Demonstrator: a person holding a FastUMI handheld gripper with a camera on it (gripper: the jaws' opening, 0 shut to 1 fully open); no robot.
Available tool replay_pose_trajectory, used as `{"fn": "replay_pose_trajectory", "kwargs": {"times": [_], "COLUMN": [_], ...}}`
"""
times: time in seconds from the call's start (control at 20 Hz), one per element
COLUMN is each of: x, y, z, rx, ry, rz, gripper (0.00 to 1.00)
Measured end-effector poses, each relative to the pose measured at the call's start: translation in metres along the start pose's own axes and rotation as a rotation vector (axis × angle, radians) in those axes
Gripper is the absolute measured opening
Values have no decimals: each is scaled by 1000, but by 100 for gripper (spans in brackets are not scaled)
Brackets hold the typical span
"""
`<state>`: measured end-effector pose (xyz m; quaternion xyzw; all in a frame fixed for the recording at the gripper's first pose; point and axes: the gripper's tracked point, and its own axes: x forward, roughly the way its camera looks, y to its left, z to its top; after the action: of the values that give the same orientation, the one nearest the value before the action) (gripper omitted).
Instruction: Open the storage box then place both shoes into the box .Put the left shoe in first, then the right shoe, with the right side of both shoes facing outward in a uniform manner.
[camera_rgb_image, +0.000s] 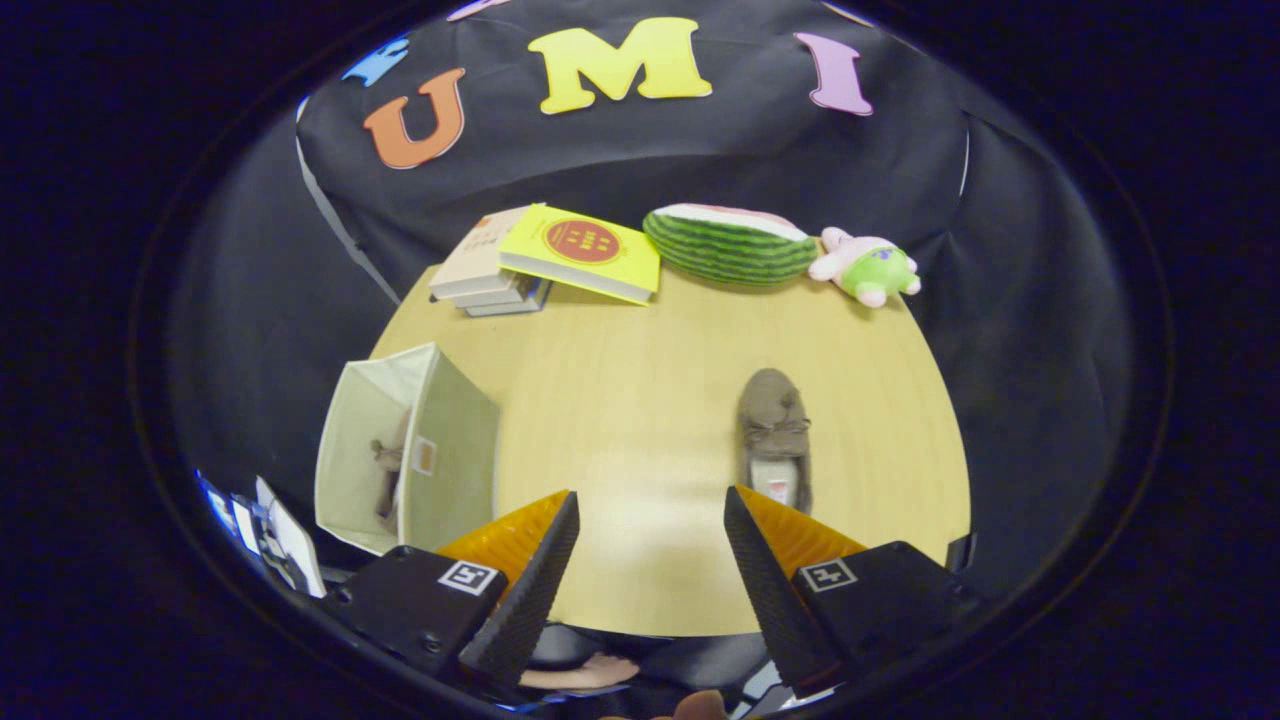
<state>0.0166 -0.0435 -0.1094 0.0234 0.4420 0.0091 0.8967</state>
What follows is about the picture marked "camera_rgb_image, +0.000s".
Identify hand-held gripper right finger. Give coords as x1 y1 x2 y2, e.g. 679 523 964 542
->
723 485 986 699

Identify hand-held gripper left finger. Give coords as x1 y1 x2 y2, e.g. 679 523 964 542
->
325 490 581 691

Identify light green fabric storage box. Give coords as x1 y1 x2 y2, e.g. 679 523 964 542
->
314 342 501 557

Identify brown fuzzy shoe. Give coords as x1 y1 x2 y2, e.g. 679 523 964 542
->
737 368 813 516
372 408 413 534

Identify white paper card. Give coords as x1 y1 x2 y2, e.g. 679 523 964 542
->
255 475 327 599

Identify blue cover book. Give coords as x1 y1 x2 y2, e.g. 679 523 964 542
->
465 278 553 318

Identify white book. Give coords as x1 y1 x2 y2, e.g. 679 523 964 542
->
455 275 538 309

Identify blue printed packet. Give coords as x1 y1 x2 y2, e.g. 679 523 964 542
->
197 472 266 563

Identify pink and green plush toy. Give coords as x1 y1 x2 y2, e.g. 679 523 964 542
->
808 227 922 309

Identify watermelon slice plush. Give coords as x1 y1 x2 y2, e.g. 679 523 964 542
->
642 203 819 288

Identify beige cover book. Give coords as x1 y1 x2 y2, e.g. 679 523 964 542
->
430 206 536 299

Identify yellow book with red circle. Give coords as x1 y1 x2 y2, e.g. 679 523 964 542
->
498 203 662 306

